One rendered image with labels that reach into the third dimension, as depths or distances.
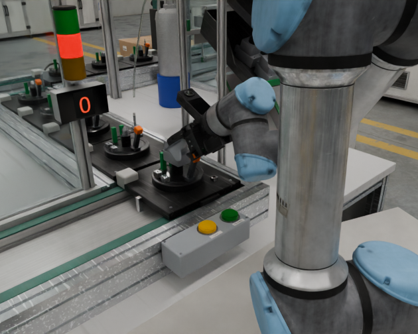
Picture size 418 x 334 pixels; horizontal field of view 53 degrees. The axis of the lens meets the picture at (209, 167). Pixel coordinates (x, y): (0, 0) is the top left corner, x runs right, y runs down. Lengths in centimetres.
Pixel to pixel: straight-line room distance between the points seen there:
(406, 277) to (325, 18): 37
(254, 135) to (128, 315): 44
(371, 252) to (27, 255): 72
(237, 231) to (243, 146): 25
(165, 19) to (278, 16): 152
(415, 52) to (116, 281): 67
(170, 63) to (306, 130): 153
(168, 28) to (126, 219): 108
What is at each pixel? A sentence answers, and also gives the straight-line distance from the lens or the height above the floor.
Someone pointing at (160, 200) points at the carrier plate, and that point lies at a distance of 104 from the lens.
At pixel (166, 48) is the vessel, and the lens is 196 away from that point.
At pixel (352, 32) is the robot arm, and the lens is 46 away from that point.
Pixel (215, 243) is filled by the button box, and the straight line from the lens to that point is 93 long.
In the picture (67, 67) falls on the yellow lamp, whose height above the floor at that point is 129.
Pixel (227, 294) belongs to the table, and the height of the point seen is 86.
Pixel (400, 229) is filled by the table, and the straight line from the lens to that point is 122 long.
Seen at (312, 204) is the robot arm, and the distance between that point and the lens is 52.
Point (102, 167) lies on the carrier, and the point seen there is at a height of 97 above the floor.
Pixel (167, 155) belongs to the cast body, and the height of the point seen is 105.
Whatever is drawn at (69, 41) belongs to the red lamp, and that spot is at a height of 135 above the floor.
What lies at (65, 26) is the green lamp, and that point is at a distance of 98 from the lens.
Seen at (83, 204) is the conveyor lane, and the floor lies 95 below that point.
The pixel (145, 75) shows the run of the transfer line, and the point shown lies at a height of 92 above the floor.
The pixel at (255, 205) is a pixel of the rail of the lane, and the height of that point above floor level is 92.
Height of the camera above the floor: 151
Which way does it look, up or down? 27 degrees down
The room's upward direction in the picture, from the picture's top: 1 degrees counter-clockwise
